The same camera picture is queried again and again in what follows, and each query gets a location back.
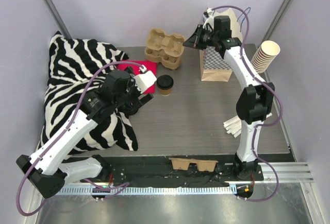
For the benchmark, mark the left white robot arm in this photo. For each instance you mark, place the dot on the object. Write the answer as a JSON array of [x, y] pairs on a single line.
[[45, 168]]

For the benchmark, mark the single cardboard cup carrier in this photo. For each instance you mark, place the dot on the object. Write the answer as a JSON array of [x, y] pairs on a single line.
[[171, 44]]

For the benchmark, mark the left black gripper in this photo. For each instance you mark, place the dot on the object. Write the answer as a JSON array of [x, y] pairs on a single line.
[[139, 100]]

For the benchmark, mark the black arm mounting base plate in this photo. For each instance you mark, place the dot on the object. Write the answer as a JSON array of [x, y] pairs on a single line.
[[158, 172]]

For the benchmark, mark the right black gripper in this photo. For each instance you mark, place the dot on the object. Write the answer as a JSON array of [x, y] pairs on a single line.
[[198, 36]]

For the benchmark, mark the stack of black lids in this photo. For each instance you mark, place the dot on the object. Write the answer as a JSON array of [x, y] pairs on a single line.
[[128, 111]]

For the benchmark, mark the stack of paper cups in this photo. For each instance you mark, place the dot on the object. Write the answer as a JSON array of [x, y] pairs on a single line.
[[264, 55]]

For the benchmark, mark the pink folded cloth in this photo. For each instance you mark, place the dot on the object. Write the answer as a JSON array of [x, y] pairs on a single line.
[[135, 66]]

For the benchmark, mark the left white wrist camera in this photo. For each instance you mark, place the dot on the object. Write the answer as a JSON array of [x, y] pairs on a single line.
[[144, 80]]

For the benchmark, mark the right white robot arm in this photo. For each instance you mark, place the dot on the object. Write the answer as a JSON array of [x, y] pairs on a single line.
[[255, 101]]

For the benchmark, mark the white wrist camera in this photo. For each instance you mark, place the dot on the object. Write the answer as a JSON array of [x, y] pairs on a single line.
[[208, 19], [144, 80]]

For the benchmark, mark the zebra print pillow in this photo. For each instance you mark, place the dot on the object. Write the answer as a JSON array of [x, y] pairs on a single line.
[[72, 63]]

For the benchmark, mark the black plastic cup lid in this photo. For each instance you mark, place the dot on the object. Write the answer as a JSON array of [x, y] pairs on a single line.
[[165, 82]]

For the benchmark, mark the white slotted cable duct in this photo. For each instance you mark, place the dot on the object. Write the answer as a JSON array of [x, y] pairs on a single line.
[[85, 189]]

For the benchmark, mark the checkered paper takeout bag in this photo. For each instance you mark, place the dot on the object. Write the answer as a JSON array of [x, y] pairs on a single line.
[[212, 66]]

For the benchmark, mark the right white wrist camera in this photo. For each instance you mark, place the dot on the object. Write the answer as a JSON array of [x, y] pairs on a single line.
[[208, 19]]

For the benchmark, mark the cardboard cup carrier tray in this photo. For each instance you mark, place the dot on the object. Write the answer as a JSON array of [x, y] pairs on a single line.
[[161, 57]]

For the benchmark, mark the white wrapped straws pile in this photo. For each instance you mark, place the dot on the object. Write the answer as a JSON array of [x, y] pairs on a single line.
[[234, 126]]

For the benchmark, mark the brown paper coffee cup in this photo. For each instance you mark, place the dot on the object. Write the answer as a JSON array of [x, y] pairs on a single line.
[[165, 91]]

